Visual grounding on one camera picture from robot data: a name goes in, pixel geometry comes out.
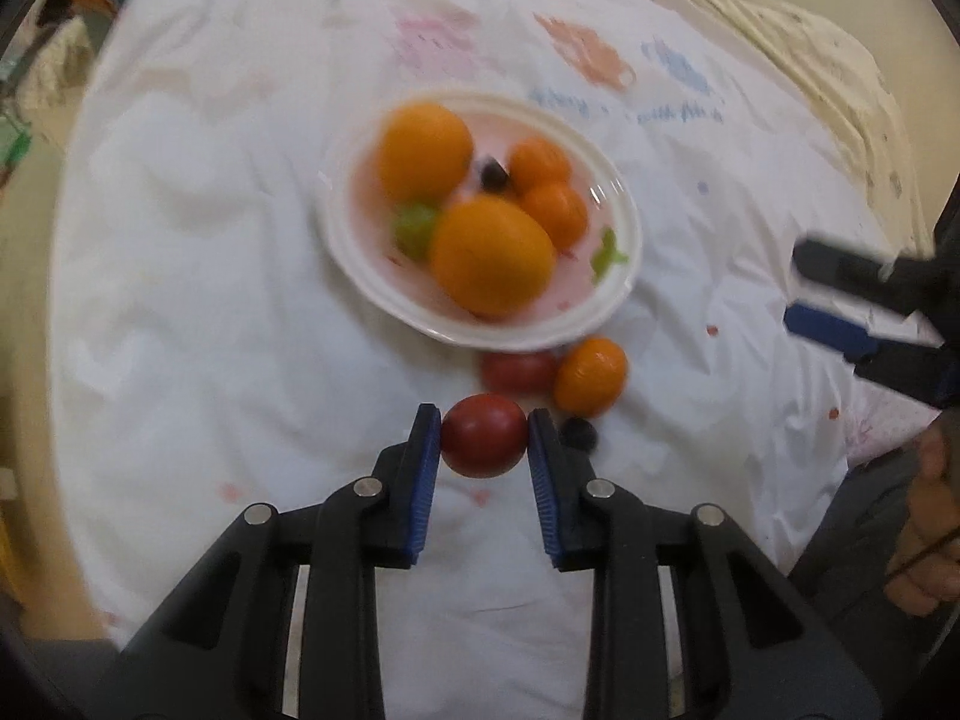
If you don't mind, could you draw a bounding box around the dark grape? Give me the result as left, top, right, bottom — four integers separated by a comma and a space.
558, 416, 599, 455
480, 158, 511, 193

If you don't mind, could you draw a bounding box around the small mandarin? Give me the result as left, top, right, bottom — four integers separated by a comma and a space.
553, 337, 630, 418
508, 137, 573, 193
519, 182, 589, 250

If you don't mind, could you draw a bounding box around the green lime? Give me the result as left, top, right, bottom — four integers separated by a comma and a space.
392, 203, 441, 263

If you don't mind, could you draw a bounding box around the white pink ceramic plate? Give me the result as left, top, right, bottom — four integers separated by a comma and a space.
316, 86, 643, 353

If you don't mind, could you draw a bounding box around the white cartoon print duvet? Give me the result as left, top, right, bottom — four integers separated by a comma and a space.
50, 0, 934, 718

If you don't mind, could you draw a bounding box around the red tomato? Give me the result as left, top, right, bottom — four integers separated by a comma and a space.
480, 351, 558, 395
441, 394, 527, 478

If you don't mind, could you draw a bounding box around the person's right hand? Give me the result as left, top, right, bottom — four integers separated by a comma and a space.
885, 421, 960, 616

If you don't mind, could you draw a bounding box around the cream floral bed sheet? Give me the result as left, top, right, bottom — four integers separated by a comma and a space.
682, 0, 934, 254

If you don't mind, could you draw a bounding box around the large orange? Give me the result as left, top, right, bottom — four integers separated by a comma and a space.
428, 195, 556, 320
376, 103, 475, 205

